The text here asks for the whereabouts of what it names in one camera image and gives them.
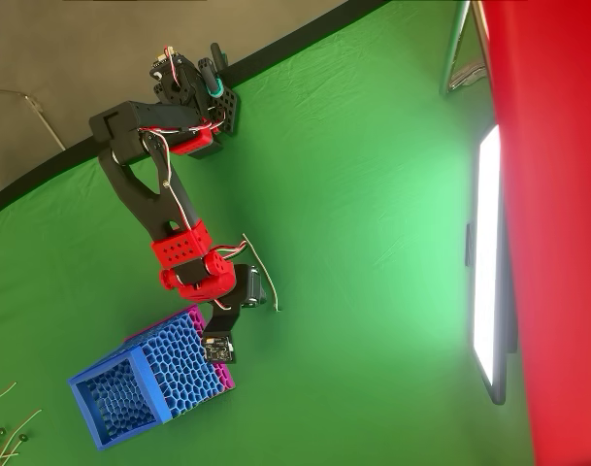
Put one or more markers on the thin beige stick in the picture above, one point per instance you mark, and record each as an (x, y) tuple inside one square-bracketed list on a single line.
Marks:
[(272, 290)]

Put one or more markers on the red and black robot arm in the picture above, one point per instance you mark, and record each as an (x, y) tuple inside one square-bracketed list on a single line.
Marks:
[(130, 184)]

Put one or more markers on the blue and pink mesh basket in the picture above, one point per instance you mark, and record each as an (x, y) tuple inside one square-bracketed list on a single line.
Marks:
[(174, 364)]

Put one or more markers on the green cloth with black edge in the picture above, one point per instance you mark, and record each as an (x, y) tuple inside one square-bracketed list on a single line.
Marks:
[(348, 242)]

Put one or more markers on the black and teal clamp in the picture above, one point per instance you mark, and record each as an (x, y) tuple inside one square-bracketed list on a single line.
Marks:
[(210, 77)]

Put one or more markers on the flat LED light panel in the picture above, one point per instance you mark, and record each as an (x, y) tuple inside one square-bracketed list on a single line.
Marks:
[(486, 252)]

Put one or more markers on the pile of beige sticks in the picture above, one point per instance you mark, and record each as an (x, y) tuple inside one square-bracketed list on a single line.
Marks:
[(28, 418)]

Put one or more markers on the chrome tube stand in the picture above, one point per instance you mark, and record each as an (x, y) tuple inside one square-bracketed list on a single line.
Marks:
[(451, 48)]

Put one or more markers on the wrist camera board on mount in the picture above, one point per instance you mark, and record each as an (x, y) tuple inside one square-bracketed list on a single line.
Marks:
[(219, 347)]

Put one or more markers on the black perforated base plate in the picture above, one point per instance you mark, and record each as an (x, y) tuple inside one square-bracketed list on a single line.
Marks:
[(229, 109)]

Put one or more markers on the large red post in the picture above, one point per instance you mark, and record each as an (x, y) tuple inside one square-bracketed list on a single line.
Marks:
[(557, 218)]

